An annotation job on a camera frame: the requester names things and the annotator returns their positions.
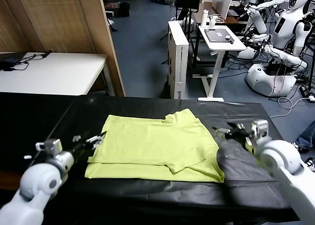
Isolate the tall white cardboard box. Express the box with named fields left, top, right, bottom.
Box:
left=167, top=21, right=189, bottom=100

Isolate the white cup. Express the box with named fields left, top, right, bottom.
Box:
left=208, top=16, right=219, bottom=29

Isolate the black side table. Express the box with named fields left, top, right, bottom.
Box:
left=0, top=92, right=77, bottom=174

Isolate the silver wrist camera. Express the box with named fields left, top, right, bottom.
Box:
left=35, top=138, right=62, bottom=159
left=250, top=120, right=269, bottom=139

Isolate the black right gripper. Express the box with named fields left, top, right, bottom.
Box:
left=212, top=122, right=253, bottom=143

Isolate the white standing desk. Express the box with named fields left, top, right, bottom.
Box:
left=191, top=25, right=247, bottom=102

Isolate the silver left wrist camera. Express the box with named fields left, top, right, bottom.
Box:
left=35, top=138, right=62, bottom=159

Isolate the black table cover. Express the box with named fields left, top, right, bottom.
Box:
left=23, top=96, right=306, bottom=225

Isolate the yellow-green t-shirt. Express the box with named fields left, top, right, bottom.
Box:
left=84, top=108, right=225, bottom=184

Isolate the white floor cable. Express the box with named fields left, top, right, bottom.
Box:
left=269, top=94, right=315, bottom=119

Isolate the black cable bundle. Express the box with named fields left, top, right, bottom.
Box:
left=0, top=51, right=53, bottom=72

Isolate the grey laptop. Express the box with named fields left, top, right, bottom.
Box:
left=203, top=29, right=233, bottom=43

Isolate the white bottle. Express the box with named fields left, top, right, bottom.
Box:
left=200, top=9, right=209, bottom=29

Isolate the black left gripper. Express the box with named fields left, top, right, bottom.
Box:
left=70, top=131, right=108, bottom=159

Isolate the black white sneaker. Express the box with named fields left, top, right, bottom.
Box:
left=305, top=157, right=315, bottom=173
left=291, top=141, right=306, bottom=151

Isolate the brown wooden desk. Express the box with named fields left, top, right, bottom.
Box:
left=191, top=2, right=250, bottom=26

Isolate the white humanoid robot with base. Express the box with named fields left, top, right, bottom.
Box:
left=236, top=0, right=315, bottom=98

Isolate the white curved panel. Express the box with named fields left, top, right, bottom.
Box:
left=212, top=0, right=238, bottom=20

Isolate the blue jeans leg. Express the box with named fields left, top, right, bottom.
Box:
left=296, top=120, right=315, bottom=150

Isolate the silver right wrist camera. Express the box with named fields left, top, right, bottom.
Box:
left=250, top=120, right=269, bottom=139

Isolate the white folding table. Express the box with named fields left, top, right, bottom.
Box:
left=0, top=52, right=116, bottom=97

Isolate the black bin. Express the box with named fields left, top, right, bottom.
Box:
left=119, top=2, right=130, bottom=18

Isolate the wooden panel table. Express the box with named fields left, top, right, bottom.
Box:
left=0, top=0, right=126, bottom=97

